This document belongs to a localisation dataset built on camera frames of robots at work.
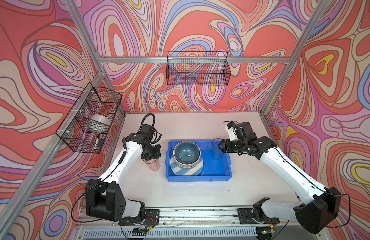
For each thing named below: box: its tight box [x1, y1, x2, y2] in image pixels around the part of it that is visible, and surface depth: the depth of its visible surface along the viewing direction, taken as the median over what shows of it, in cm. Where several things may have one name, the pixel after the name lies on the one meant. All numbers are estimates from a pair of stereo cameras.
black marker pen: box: [94, 133, 100, 151], surface depth 74 cm
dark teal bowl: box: [173, 141, 201, 165], surface depth 86 cm
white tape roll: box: [85, 114, 111, 134], surface depth 74 cm
